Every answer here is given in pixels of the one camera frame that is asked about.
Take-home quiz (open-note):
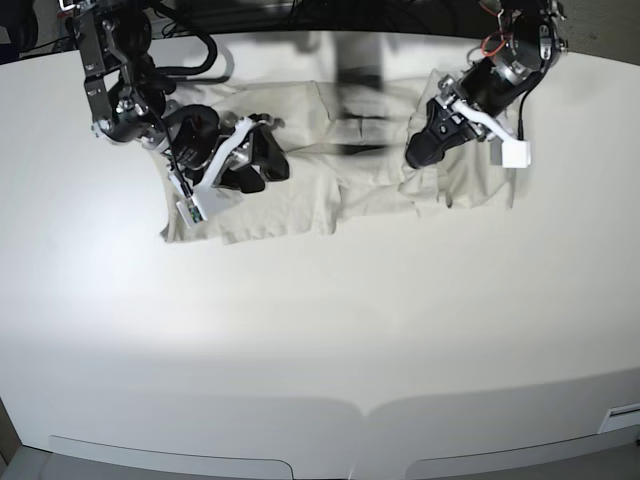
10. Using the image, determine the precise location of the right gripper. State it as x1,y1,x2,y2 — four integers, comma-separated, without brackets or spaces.
164,105,290,193

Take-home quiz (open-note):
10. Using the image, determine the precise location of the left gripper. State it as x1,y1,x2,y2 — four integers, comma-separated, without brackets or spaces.
405,74,515,169

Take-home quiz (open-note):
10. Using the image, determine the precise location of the white T-shirt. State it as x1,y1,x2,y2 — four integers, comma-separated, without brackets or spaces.
162,70,516,244

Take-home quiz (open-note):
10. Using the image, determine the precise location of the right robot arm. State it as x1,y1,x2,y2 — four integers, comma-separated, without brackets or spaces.
59,1,290,199

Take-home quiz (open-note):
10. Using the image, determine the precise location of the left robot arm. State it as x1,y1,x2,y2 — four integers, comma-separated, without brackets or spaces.
405,1,568,169

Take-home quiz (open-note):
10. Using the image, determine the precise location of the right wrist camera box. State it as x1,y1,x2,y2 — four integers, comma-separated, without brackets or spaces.
176,193,220,228

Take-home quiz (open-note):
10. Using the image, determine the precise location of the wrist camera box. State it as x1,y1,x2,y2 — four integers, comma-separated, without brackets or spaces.
489,138,532,169
176,193,220,228

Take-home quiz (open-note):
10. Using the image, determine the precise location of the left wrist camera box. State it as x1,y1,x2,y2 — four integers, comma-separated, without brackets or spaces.
489,138,532,169

